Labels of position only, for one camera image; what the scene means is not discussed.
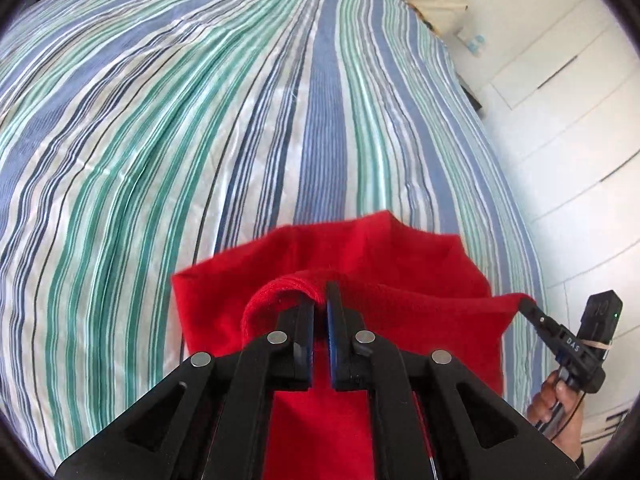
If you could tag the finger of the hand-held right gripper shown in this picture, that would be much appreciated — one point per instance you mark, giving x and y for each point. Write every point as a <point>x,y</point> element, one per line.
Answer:
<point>542,319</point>

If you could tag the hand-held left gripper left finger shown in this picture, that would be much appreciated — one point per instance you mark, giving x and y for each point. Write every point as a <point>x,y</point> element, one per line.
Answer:
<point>309,336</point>

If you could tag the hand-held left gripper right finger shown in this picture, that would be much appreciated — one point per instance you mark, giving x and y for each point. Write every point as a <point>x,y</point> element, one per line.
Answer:
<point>332,332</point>

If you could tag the red shirt with white print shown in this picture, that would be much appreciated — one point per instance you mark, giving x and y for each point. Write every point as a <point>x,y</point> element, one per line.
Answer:
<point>400,280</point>

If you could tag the person's right hand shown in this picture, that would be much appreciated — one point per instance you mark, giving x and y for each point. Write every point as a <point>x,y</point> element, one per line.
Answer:
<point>550,400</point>

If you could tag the white wardrobe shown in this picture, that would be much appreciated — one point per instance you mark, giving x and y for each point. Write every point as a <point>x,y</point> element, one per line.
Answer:
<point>570,125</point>

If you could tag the blue green striped bed sheet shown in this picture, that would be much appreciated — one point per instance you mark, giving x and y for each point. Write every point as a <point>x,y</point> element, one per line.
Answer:
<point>200,135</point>

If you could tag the blue wall sticker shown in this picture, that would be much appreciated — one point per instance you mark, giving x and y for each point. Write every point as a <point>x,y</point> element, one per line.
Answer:
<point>475,42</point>

